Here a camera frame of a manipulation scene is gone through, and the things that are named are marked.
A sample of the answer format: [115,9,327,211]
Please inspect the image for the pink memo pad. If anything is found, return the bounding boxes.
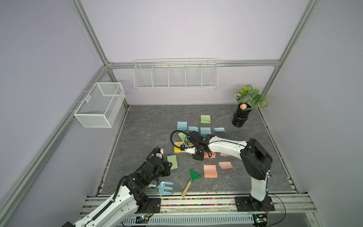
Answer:
[204,152,216,159]
[203,165,218,178]

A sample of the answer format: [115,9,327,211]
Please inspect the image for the light green memo pad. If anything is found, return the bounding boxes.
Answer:
[167,155,178,170]

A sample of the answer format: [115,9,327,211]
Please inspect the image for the torn blue memo page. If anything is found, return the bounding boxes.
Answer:
[214,127,226,132]

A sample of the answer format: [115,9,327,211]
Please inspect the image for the yellow fanned memo pad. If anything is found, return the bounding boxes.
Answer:
[174,142,183,153]

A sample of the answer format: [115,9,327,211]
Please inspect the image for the light blue memo pad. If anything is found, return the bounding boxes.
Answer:
[177,122,188,131]

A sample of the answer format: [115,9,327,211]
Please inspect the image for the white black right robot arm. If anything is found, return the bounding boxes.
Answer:
[184,131,273,206]

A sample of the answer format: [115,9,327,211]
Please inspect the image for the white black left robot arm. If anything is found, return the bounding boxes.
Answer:
[63,154,173,227]

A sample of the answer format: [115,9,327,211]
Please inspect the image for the light blue garden fork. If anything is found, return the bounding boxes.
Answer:
[148,181,174,195]

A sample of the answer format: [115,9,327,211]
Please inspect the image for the black glossy vase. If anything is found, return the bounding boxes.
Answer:
[232,103,252,127]

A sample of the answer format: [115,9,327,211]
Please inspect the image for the green artificial plant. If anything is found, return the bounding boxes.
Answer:
[234,85,270,112]

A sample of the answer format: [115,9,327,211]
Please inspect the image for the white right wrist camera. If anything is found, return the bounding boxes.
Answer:
[180,145,196,154]

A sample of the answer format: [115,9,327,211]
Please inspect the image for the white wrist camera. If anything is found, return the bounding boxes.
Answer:
[180,145,196,154]
[154,148,164,159]

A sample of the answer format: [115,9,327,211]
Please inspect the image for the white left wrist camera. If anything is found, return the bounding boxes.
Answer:
[154,148,164,159]

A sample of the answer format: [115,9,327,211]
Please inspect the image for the green garden rake wooden handle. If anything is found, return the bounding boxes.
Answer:
[181,169,201,198]

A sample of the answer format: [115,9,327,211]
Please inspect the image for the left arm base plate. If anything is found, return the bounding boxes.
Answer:
[136,198,161,214]

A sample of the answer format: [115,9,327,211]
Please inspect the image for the white wire shelf basket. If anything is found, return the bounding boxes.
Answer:
[133,58,219,89]

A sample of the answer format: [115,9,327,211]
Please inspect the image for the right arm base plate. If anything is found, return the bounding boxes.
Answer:
[234,196,275,212]

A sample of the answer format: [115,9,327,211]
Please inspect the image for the white wire side basket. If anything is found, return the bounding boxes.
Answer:
[70,82,126,128]

